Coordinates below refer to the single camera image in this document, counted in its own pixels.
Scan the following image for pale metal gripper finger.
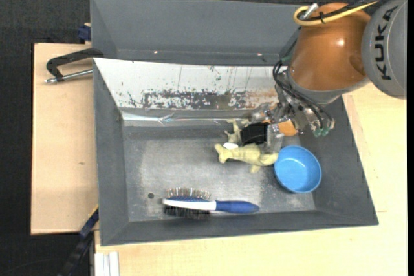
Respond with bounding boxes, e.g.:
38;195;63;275
265;123;286;154
251;107;273;123

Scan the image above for orange rounded block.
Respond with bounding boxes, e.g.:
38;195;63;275
277;118;298;137

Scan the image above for black box-shaped object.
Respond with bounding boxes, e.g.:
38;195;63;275
240;122;270;145

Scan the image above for pale yellow toy animal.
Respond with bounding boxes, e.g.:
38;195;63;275
213;118;279;175

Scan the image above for blue bowl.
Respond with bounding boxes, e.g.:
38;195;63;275
273;144;323;195

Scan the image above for blue and white hairbrush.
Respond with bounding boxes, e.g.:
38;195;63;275
161;187;261;221

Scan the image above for grey metal bin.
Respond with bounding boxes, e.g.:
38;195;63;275
89;0;380;247

